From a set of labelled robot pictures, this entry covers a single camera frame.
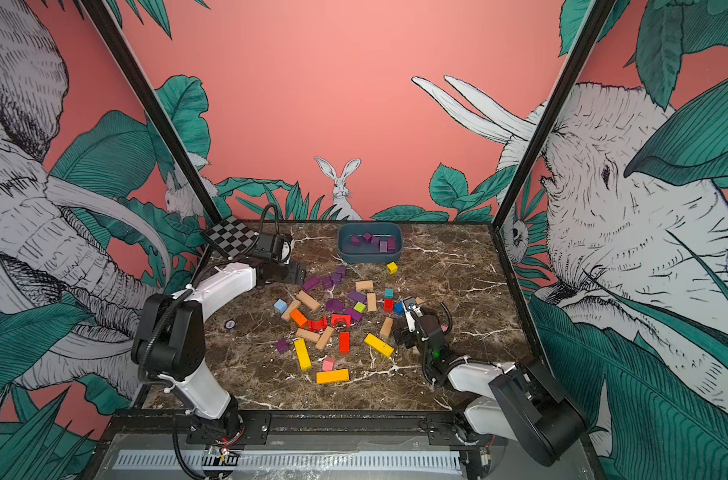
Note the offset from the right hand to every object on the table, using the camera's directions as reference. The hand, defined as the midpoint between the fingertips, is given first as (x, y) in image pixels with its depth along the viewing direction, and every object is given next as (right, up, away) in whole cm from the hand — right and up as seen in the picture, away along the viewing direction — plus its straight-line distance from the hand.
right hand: (405, 310), depth 90 cm
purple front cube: (-37, -10, -2) cm, 39 cm away
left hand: (-36, +13, +5) cm, 38 cm away
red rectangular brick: (-19, -10, 0) cm, 21 cm away
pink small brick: (-23, -14, -6) cm, 28 cm away
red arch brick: (-18, -3, +3) cm, 18 cm away
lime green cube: (-15, 0, +6) cm, 16 cm away
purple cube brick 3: (-23, +9, +12) cm, 27 cm away
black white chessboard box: (-64, +24, +22) cm, 72 cm away
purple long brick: (-16, +3, +9) cm, 18 cm away
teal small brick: (-5, +4, +9) cm, 11 cm away
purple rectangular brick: (-32, +7, +13) cm, 36 cm away
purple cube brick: (-12, +23, +24) cm, 36 cm away
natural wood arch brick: (-13, +6, +11) cm, 18 cm away
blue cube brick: (-2, 0, +4) cm, 4 cm away
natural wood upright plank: (-38, -3, +3) cm, 38 cm away
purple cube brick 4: (-26, +7, +11) cm, 29 cm away
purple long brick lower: (-15, -3, +5) cm, 16 cm away
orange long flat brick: (-22, -17, -7) cm, 29 cm away
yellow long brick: (-31, -12, -4) cm, 33 cm away
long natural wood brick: (-32, +2, +8) cm, 33 cm away
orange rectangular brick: (-33, -3, +3) cm, 34 cm away
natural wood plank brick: (-11, +1, +7) cm, 13 cm away
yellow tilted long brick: (-8, -10, -2) cm, 13 cm away
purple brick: (-3, +21, +21) cm, 30 cm away
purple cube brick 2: (-22, +11, +17) cm, 30 cm away
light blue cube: (-40, 0, +5) cm, 40 cm away
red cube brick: (-5, 0, +6) cm, 7 cm away
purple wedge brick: (-23, +1, +7) cm, 24 cm away
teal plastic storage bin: (-13, +17, +21) cm, 30 cm away
